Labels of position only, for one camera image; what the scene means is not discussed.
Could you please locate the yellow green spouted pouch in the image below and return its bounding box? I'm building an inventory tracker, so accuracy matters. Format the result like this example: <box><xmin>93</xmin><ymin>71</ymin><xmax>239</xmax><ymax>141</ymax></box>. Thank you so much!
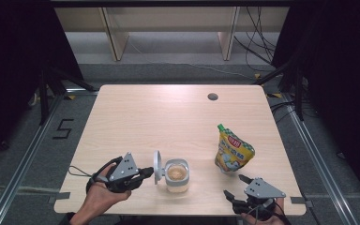
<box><xmin>214</xmin><ymin>123</ymin><xmax>256</xmax><ymax>174</ymax></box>

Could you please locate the thin grey cable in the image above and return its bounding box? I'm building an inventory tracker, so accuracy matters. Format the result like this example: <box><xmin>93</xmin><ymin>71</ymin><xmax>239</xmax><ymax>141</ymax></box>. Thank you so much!
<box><xmin>67</xmin><ymin>165</ymin><xmax>93</xmax><ymax>178</ymax></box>

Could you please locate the black floor cable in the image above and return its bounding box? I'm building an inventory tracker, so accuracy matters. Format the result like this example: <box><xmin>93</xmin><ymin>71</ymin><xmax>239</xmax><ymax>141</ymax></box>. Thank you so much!
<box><xmin>269</xmin><ymin>100</ymin><xmax>296</xmax><ymax>124</ymax></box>

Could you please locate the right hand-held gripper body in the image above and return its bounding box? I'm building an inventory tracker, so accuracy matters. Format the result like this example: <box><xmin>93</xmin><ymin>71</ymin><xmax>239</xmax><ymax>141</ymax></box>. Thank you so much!
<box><xmin>232</xmin><ymin>177</ymin><xmax>287</xmax><ymax>220</ymax></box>

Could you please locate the person's left hand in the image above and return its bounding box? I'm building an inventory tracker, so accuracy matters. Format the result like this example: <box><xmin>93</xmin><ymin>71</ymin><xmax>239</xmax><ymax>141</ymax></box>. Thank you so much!
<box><xmin>83</xmin><ymin>164</ymin><xmax>132</xmax><ymax>218</ymax></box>

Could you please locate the person's right hand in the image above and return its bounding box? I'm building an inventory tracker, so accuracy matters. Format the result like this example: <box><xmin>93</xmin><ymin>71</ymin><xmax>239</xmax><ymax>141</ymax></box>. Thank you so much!
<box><xmin>240</xmin><ymin>198</ymin><xmax>288</xmax><ymax>225</ymax></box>

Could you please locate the black curtain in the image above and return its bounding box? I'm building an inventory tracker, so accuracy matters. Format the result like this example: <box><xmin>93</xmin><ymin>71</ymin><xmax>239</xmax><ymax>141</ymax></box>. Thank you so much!
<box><xmin>0</xmin><ymin>0</ymin><xmax>86</xmax><ymax>165</ymax></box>
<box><xmin>271</xmin><ymin>0</ymin><xmax>360</xmax><ymax>203</ymax></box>

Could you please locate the metal floor rail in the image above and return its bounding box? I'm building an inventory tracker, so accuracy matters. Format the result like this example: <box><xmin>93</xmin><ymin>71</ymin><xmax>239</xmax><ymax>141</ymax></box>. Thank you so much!
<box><xmin>280</xmin><ymin>93</ymin><xmax>360</xmax><ymax>225</ymax></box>
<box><xmin>0</xmin><ymin>93</ymin><xmax>64</xmax><ymax>225</ymax></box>

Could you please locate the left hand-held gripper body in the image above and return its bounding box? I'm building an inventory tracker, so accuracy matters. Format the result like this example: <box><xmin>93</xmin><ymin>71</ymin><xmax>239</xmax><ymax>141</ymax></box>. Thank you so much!
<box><xmin>88</xmin><ymin>152</ymin><xmax>144</xmax><ymax>193</ymax></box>

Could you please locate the black tripod stand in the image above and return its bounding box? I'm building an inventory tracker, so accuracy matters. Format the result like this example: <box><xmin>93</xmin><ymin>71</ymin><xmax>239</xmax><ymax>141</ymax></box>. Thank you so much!
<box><xmin>37</xmin><ymin>66</ymin><xmax>98</xmax><ymax>127</ymax></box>
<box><xmin>252</xmin><ymin>58</ymin><xmax>308</xmax><ymax>122</ymax></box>

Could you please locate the black wrist strap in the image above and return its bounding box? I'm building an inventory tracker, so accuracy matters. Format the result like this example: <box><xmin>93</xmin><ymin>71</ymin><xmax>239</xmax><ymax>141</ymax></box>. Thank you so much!
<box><xmin>86</xmin><ymin>156</ymin><xmax>124</xmax><ymax>193</ymax></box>

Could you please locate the pale wooden furniture frame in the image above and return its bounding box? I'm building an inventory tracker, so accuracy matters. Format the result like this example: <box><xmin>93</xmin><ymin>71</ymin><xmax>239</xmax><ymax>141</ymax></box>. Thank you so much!
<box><xmin>55</xmin><ymin>6</ymin><xmax>291</xmax><ymax>62</ymax></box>

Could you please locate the black hanging cable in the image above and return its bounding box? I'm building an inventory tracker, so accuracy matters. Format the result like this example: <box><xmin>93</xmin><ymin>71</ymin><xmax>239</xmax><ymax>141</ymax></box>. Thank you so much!
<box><xmin>244</xmin><ymin>7</ymin><xmax>278</xmax><ymax>73</ymax></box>
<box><xmin>233</xmin><ymin>7</ymin><xmax>279</xmax><ymax>65</ymax></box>

